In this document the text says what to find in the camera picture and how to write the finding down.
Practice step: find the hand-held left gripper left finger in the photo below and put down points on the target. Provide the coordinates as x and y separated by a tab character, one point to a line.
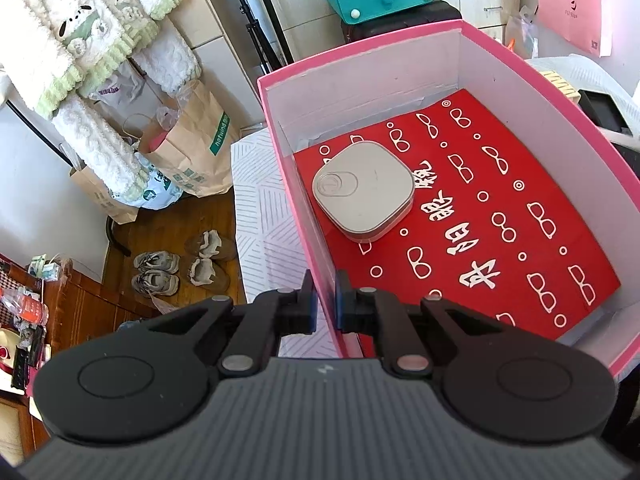
312	310

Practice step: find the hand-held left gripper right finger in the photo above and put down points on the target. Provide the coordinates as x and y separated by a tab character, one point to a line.
341	305

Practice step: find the pink cardboard box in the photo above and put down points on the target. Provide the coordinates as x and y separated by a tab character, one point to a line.
540	95

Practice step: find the beige fur slipper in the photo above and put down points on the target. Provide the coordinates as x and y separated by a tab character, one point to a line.
212	245
207	272

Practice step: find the beige square case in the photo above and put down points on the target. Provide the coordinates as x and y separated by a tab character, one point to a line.
365	185

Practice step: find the red printed card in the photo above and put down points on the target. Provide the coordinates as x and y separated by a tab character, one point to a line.
500	240

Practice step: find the white green printed plastic bag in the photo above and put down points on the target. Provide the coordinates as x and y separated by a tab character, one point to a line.
160	190

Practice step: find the large brown paper bag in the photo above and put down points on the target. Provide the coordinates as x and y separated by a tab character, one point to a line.
200	145

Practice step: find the black clothes rack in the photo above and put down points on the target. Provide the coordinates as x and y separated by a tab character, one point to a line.
117	240

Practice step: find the wooden cabinet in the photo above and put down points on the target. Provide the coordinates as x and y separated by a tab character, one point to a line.
90	300

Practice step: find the small brown paper bag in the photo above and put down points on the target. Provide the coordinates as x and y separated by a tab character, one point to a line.
100	195

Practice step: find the crumpled clear plastic bag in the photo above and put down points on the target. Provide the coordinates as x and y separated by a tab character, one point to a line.
175	110

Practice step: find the white fluffy pajama pants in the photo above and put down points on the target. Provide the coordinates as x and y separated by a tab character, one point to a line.
95	145

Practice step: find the clutter of small packets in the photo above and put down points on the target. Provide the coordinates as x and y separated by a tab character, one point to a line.
25	310

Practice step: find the black tripod pole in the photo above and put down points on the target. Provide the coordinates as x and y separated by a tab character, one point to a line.
270	25

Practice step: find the black suitcase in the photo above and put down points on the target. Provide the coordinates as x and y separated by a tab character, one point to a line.
400	20

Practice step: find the grey printed plastic bag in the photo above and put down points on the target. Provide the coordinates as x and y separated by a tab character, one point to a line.
117	92

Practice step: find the pink paper bag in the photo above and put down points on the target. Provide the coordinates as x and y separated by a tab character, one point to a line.
575	5

